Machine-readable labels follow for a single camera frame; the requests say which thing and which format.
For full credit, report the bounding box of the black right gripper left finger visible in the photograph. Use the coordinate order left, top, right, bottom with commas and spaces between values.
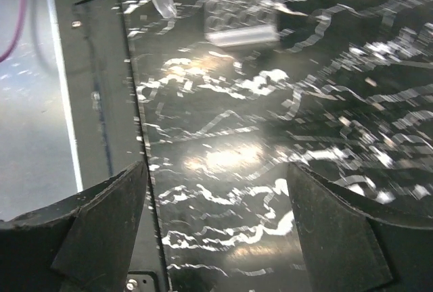
1, 162, 148, 291

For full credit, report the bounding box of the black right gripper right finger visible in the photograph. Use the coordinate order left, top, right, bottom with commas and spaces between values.
287, 164, 432, 291

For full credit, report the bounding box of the clear test tube rack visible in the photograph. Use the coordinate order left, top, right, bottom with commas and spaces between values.
204, 0, 279, 47

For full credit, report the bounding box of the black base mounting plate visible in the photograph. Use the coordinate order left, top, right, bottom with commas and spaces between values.
54, 0, 168, 291

